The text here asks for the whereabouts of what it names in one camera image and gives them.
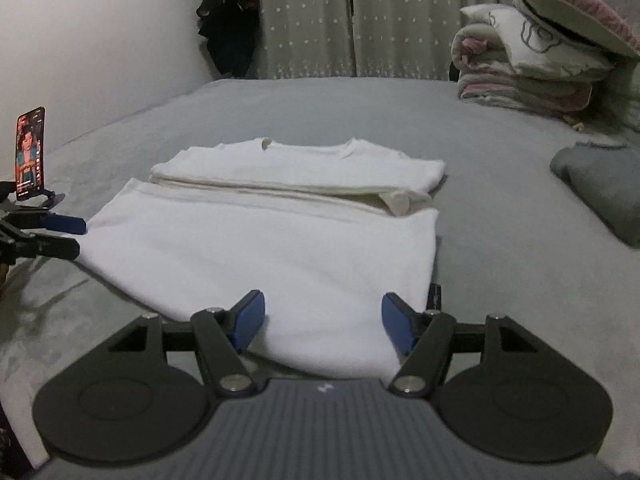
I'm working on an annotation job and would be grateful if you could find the black hanging garment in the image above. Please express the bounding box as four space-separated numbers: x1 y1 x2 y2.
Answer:
196 0 260 78

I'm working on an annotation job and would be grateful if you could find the folded pink white quilt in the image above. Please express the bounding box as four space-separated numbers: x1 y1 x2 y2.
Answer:
451 3 624 117

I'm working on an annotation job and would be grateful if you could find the grey bed blanket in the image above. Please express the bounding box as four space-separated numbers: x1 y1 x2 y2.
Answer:
0 75 640 476

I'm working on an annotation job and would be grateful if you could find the black phone stand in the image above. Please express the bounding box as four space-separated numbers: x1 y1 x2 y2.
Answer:
16 190 66 209

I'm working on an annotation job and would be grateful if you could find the smartphone with lit screen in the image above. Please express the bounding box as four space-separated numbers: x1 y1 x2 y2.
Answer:
14 106 46 200

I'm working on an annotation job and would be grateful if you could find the grey star-patterned curtain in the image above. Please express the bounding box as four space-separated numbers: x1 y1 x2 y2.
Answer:
255 0 497 80

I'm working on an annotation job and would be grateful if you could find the white t-shirt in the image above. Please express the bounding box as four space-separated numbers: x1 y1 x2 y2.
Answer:
79 138 447 379

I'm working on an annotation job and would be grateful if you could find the pink and grey pillow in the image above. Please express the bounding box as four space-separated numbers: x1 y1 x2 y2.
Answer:
502 0 639 58

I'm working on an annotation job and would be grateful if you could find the folded grey garment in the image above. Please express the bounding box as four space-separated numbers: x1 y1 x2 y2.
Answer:
550 142 640 247

